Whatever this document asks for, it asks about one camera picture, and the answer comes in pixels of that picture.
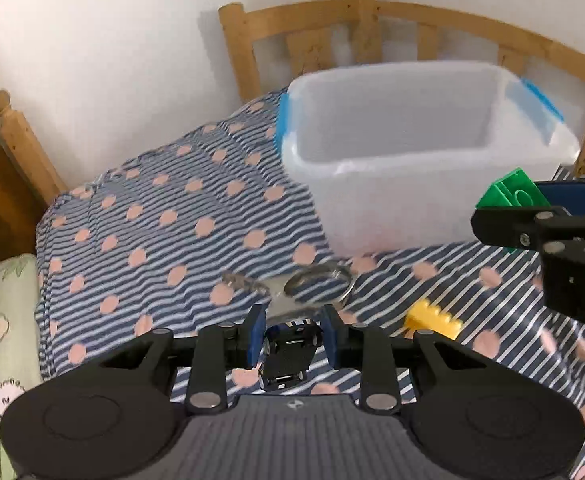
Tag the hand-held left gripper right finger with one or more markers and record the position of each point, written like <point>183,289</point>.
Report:
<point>331,335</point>

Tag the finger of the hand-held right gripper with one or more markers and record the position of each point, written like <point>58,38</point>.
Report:
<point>502,227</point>
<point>572,197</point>

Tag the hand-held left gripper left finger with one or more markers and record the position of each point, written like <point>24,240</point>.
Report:
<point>256,335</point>

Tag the black toy car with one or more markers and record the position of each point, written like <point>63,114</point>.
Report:
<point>287,355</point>

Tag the green building brick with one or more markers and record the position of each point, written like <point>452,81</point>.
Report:
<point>507,190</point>

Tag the clear plastic storage bin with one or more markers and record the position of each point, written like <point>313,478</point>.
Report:
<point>397,195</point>

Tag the yellow building brick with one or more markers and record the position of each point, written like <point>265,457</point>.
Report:
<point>435,322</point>

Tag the striped polka dot bedsheet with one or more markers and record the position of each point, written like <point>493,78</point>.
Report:
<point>147,240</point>

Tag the light green printed pillow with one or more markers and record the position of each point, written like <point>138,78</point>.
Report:
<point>7,310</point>

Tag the light wooden bed frame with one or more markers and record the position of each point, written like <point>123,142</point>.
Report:
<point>367,20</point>

